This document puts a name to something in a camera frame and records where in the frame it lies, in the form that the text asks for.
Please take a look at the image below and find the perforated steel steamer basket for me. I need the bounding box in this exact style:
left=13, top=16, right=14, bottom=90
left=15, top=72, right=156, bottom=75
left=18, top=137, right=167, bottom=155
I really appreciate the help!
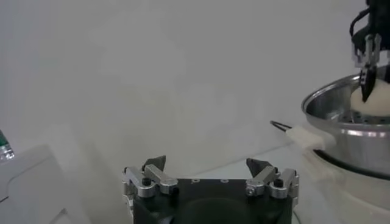
left=300, top=65, right=390, bottom=180

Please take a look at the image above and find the clear bottle green label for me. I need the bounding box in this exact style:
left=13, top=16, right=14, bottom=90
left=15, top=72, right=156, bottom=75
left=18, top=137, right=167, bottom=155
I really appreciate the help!
left=0, top=129, right=15, bottom=162

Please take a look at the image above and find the black cooker power cable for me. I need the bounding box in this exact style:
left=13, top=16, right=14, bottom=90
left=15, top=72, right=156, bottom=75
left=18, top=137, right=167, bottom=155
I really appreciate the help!
left=269, top=120, right=293, bottom=133

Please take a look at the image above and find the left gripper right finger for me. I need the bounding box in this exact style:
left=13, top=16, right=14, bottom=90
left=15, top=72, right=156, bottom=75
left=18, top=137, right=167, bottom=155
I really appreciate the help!
left=245, top=157, right=300, bottom=200

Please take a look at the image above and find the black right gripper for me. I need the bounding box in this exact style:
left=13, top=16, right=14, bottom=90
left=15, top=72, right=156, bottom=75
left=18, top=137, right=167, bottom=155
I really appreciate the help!
left=349, top=0, right=390, bottom=103

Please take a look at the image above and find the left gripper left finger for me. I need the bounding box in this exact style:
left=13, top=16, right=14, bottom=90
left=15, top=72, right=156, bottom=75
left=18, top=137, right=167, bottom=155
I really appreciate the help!
left=121, top=155, right=179, bottom=198

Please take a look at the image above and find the white steamed baozi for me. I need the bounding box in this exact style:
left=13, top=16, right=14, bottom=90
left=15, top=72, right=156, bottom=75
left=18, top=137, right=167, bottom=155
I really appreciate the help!
left=349, top=78, right=390, bottom=117

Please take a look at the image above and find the white electric cooker base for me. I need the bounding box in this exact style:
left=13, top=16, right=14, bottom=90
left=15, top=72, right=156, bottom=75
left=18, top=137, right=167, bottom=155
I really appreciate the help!
left=285, top=125, right=390, bottom=224

